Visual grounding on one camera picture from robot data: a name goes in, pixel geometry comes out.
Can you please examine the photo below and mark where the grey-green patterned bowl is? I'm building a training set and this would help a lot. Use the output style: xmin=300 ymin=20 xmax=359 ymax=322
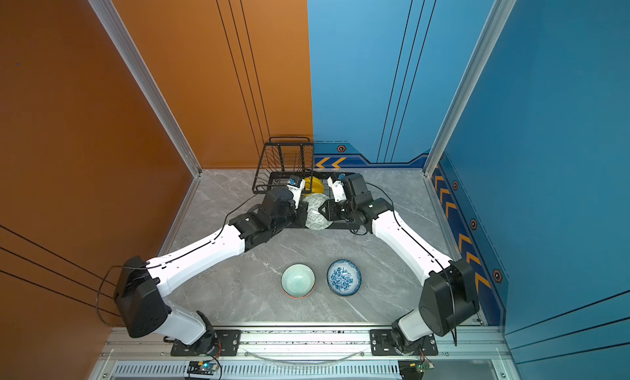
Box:
xmin=304 ymin=193 xmax=332 ymax=231

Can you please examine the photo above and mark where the yellow bowl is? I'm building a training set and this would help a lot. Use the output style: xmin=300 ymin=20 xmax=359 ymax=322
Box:
xmin=304 ymin=177 xmax=325 ymax=196

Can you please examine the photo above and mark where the mint green bowl red rim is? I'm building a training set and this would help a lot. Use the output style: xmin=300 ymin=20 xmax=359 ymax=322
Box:
xmin=281 ymin=264 xmax=316 ymax=299

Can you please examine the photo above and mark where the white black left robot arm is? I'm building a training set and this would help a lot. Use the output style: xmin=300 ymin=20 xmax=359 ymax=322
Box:
xmin=113 ymin=182 xmax=304 ymax=355

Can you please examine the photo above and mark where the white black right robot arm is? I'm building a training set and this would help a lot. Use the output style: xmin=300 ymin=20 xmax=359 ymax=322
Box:
xmin=318 ymin=173 xmax=480 ymax=355

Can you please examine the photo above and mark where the blue white floral bowl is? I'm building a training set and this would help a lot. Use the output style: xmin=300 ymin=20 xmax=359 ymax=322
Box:
xmin=326 ymin=260 xmax=362 ymax=296

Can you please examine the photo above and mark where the green circuit board right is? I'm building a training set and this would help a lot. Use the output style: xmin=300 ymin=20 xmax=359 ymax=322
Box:
xmin=398 ymin=360 xmax=435 ymax=380

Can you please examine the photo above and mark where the green circuit board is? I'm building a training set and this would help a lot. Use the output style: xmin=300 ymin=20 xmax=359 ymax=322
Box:
xmin=186 ymin=360 xmax=221 ymax=379
xmin=398 ymin=360 xmax=435 ymax=380

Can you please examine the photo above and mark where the green circuit board left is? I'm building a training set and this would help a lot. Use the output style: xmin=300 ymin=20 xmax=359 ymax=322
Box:
xmin=186 ymin=360 xmax=221 ymax=379

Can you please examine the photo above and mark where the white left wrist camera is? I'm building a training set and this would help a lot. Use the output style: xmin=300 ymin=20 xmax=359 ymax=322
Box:
xmin=286 ymin=175 xmax=305 ymax=209

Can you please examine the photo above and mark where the black wire dish rack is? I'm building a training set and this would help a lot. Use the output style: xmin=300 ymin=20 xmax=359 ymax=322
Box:
xmin=249 ymin=137 xmax=363 ymax=237

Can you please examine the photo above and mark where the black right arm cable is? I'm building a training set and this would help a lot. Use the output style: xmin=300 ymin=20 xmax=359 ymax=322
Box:
xmin=363 ymin=181 xmax=459 ymax=347

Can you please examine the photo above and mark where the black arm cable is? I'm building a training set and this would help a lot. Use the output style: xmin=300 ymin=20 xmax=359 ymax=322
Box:
xmin=363 ymin=181 xmax=459 ymax=347
xmin=95 ymin=264 xmax=149 ymax=327

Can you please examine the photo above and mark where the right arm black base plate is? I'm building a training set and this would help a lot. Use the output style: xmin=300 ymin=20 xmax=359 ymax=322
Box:
xmin=368 ymin=328 xmax=439 ymax=356

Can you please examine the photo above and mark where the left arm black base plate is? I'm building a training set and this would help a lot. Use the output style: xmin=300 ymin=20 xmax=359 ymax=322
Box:
xmin=171 ymin=328 xmax=242 ymax=358

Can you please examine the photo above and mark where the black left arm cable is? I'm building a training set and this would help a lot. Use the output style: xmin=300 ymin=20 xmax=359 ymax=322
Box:
xmin=95 ymin=264 xmax=149 ymax=327

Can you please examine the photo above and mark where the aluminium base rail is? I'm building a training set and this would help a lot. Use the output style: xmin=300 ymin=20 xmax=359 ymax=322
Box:
xmin=90 ymin=323 xmax=520 ymax=379

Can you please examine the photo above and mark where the aluminium corner post right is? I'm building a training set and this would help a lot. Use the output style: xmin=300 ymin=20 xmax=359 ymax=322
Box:
xmin=423 ymin=0 xmax=518 ymax=178

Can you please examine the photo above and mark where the aluminium corner post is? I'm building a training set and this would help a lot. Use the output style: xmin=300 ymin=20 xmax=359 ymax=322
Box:
xmin=423 ymin=0 xmax=518 ymax=178
xmin=87 ymin=0 xmax=202 ymax=178

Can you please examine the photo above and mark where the aluminium corner post left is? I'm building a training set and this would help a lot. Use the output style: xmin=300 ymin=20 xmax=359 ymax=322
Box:
xmin=87 ymin=0 xmax=202 ymax=178

